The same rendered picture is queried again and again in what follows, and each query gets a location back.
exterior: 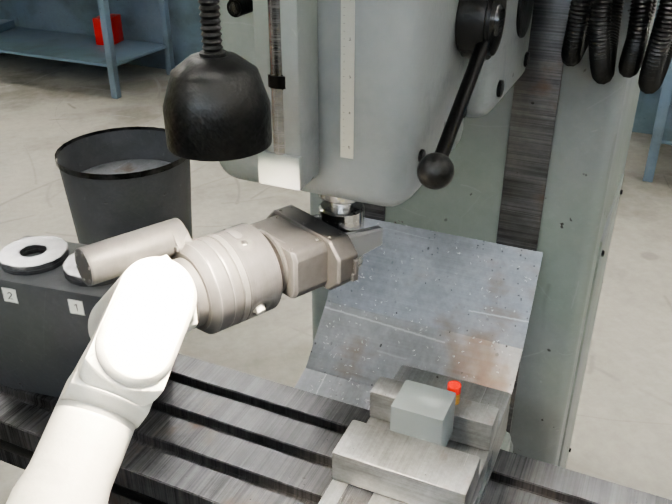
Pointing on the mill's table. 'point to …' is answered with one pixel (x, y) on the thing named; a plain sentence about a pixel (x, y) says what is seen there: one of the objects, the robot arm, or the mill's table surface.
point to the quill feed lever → (442, 174)
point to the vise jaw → (404, 466)
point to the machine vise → (488, 437)
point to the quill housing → (371, 93)
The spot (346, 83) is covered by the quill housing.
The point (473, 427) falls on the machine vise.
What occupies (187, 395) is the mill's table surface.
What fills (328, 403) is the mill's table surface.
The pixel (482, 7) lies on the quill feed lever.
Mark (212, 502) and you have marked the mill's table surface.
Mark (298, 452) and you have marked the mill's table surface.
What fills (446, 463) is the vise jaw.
